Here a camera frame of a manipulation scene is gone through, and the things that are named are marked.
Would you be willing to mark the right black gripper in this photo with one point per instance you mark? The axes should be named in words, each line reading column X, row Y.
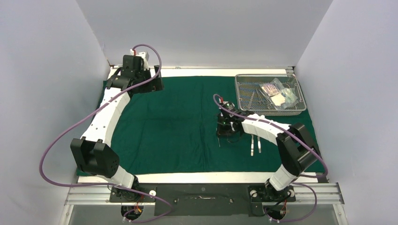
column 221, row 131

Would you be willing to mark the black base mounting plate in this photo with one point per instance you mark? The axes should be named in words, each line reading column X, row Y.
column 201, row 199

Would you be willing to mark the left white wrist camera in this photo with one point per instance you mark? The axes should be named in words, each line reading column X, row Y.
column 143, row 55

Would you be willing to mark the metal wire mesh tray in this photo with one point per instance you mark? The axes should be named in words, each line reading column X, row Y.
column 245, row 84

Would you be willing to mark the aluminium front frame rail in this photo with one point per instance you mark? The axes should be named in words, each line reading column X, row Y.
column 322, row 193

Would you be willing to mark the dark green surgical cloth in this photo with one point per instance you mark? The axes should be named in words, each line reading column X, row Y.
column 174, row 130

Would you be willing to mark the steel haemostat clamp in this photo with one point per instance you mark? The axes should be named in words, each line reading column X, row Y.
column 250, row 104

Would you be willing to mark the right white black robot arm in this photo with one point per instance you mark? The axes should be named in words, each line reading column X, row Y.
column 297, row 149

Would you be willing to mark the clear packet pink contents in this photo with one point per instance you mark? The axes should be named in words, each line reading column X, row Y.
column 272, row 88

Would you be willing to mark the steel surgical scissors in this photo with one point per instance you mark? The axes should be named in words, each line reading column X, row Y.
column 262, row 100

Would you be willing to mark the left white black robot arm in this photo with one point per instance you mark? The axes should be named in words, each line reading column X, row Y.
column 92, row 151

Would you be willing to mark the clear gauze packet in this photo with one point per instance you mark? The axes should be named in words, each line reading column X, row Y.
column 286, row 98

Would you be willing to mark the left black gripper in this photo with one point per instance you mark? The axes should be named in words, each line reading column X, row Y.
column 154, row 85

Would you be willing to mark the aluminium right side rail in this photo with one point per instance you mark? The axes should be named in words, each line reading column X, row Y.
column 290, row 70

